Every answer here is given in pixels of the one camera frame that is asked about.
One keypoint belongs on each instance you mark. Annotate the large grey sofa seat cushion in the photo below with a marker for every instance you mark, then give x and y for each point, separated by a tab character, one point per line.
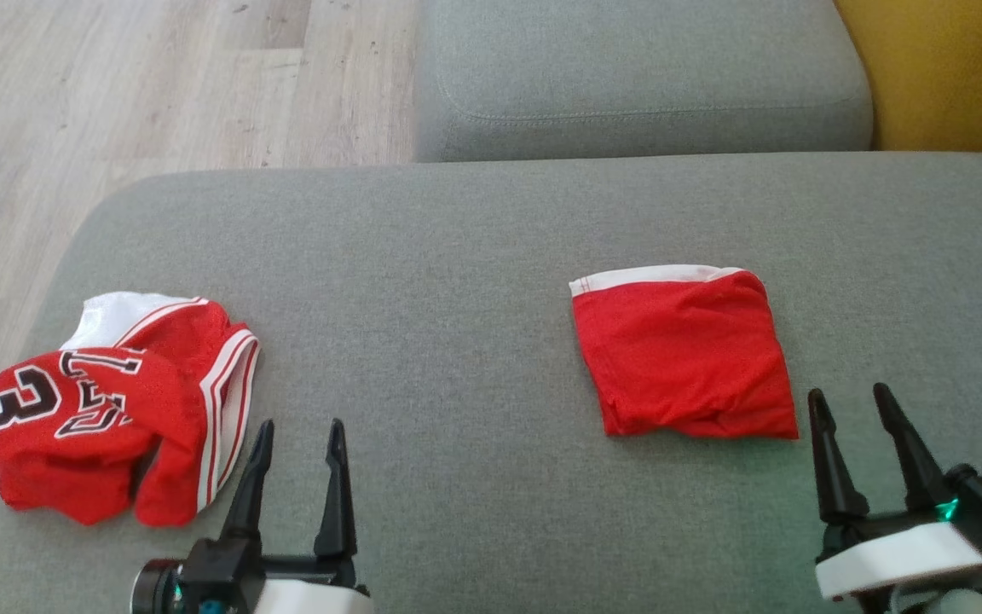
457	298

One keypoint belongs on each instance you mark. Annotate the large yellow sofa back cushion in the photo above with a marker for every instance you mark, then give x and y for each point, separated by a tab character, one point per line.
951	68

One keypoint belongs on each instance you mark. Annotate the red basketball jersey number 23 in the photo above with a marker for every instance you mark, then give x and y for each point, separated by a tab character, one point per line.
116	418

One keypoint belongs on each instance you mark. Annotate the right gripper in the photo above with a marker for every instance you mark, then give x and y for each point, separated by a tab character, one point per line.
900	554

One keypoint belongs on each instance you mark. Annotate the red shorts with white trim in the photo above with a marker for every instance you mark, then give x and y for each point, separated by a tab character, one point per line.
683	358

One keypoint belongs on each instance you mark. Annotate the small grey sofa seat cushion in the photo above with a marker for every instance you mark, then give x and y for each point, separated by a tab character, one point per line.
627	68

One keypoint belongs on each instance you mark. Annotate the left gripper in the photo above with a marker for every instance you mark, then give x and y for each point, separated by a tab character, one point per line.
227	580

